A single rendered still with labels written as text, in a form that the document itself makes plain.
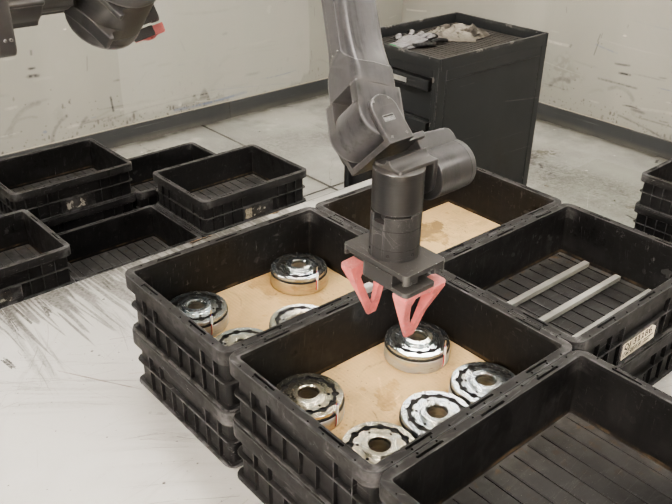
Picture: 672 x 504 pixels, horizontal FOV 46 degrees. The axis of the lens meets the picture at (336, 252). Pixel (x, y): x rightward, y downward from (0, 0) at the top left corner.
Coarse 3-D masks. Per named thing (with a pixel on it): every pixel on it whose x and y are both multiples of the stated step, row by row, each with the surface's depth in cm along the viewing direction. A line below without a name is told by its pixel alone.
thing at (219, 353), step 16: (304, 208) 150; (256, 224) 144; (272, 224) 145; (336, 224) 145; (224, 240) 139; (176, 256) 133; (128, 272) 128; (128, 288) 128; (144, 288) 124; (160, 304) 120; (336, 304) 121; (176, 320) 118; (192, 320) 116; (288, 320) 117; (192, 336) 115; (208, 336) 113; (256, 336) 113; (208, 352) 112; (224, 352) 110
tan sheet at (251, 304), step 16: (336, 272) 149; (240, 288) 144; (256, 288) 144; (272, 288) 144; (336, 288) 144; (352, 288) 144; (240, 304) 139; (256, 304) 139; (272, 304) 139; (288, 304) 139; (320, 304) 139; (240, 320) 135; (256, 320) 135
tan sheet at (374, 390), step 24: (360, 360) 125; (384, 360) 125; (456, 360) 126; (480, 360) 126; (360, 384) 120; (384, 384) 120; (408, 384) 120; (432, 384) 120; (360, 408) 115; (384, 408) 115; (336, 432) 110
